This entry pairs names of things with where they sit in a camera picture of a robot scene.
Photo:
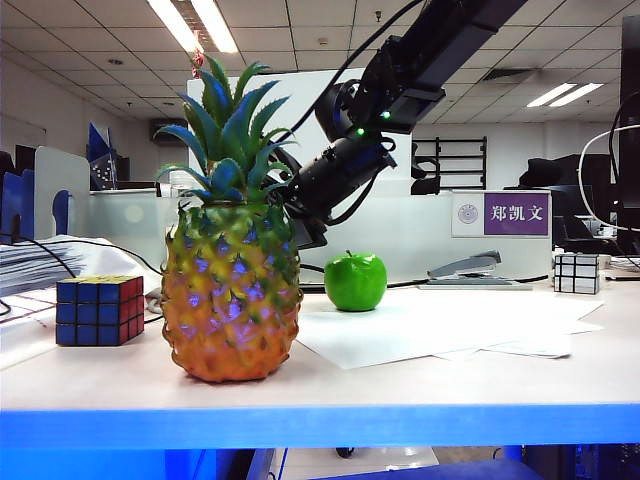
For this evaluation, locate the fluorescent ceiling light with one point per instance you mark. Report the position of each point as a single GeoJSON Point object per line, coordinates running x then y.
{"type": "Point", "coordinates": [215, 25]}
{"type": "Point", "coordinates": [172, 25]}
{"type": "Point", "coordinates": [549, 95]}
{"type": "Point", "coordinates": [577, 94]}

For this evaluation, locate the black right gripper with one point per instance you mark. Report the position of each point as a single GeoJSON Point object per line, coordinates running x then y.
{"type": "Point", "coordinates": [311, 231]}

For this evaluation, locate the black office chair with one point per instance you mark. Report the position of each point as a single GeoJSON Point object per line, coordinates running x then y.
{"type": "Point", "coordinates": [425, 175]}

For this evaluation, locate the white paper sheet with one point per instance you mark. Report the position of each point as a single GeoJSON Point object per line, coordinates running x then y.
{"type": "Point", "coordinates": [540, 345]}
{"type": "Point", "coordinates": [380, 330]}

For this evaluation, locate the grey stapler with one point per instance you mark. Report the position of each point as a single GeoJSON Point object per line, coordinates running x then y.
{"type": "Point", "coordinates": [470, 270]}

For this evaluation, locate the black wall rack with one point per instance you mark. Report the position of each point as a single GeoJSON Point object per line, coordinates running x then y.
{"type": "Point", "coordinates": [467, 165]}

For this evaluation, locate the green plastic apple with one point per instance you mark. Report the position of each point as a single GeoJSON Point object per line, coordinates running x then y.
{"type": "Point", "coordinates": [355, 282]}

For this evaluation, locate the blue file holder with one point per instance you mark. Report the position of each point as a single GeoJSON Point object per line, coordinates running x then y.
{"type": "Point", "coordinates": [20, 205]}

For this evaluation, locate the purple and white name plate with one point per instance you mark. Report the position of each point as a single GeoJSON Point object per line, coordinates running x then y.
{"type": "Point", "coordinates": [515, 214]}

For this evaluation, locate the plastic pineapple with green crown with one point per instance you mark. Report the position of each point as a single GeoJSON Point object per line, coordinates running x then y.
{"type": "Point", "coordinates": [230, 300]}

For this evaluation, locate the frosted glass desk partition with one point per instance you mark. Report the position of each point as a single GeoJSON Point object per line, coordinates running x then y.
{"type": "Point", "coordinates": [415, 235]}

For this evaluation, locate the colourful Rubik's cube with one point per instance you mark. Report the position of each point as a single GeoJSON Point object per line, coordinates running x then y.
{"type": "Point", "coordinates": [95, 315]}

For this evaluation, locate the white board panel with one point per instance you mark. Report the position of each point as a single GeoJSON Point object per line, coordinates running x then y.
{"type": "Point", "coordinates": [310, 95]}

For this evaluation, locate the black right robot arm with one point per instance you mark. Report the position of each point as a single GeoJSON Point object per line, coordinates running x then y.
{"type": "Point", "coordinates": [430, 50]}

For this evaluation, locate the black monitor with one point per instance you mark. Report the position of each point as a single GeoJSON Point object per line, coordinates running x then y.
{"type": "Point", "coordinates": [630, 150]}

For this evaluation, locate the red Chinese knot ornament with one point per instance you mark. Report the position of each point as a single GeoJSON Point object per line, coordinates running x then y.
{"type": "Point", "coordinates": [198, 60]}

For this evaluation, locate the silver mirror cube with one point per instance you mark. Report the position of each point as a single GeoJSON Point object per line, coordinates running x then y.
{"type": "Point", "coordinates": [576, 274]}

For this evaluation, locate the stack of printed papers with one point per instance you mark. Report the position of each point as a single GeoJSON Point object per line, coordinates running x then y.
{"type": "Point", "coordinates": [25, 270]}

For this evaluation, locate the blue star-patterned flag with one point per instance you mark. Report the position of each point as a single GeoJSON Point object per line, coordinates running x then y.
{"type": "Point", "coordinates": [102, 165]}

